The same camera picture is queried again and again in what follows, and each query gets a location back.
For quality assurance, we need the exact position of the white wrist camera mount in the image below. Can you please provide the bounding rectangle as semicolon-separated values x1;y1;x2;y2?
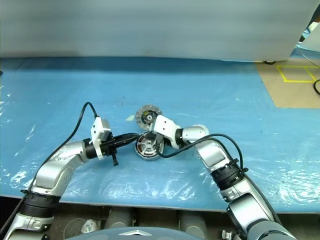
90;116;112;161
152;115;182;150

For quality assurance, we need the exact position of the white crumpled object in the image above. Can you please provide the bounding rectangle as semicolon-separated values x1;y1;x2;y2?
82;218;98;235

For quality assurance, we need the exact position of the grey robot torso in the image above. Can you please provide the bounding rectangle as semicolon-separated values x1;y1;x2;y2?
63;226;223;240

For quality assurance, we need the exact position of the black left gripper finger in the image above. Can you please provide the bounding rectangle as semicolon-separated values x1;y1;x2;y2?
114;137;138;149
111;133;140;143

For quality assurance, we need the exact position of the silver round motor cover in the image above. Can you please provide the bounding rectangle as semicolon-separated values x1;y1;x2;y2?
135;104;161;131

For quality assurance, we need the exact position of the grey rounded cylinder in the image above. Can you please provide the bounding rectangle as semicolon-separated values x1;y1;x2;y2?
106;207;136;230
178;211;208;235

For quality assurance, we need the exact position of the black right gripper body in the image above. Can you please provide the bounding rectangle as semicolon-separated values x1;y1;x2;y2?
153;131;167;145

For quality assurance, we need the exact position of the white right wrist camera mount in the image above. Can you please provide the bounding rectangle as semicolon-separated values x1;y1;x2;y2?
152;115;182;150

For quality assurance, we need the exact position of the brown cardboard sheet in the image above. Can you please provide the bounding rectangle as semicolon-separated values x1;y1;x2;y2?
253;58;320;109

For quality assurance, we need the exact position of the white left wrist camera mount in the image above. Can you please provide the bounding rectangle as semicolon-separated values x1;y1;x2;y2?
90;116;112;161

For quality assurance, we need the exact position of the motor stator with copper windings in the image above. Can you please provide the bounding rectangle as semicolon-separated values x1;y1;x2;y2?
134;131;165;162

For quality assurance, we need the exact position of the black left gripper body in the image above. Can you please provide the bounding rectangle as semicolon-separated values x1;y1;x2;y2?
99;137;120;168

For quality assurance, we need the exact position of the large white foam board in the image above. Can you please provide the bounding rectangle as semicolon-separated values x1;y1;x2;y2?
0;0;319;63

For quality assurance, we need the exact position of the blue plastic table sheet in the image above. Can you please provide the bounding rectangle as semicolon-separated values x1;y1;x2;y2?
0;56;320;213

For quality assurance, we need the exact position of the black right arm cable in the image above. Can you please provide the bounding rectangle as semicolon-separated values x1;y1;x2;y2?
157;133;285;226

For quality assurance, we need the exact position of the white slanted panel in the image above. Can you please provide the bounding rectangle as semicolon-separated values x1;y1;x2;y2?
298;22;320;55

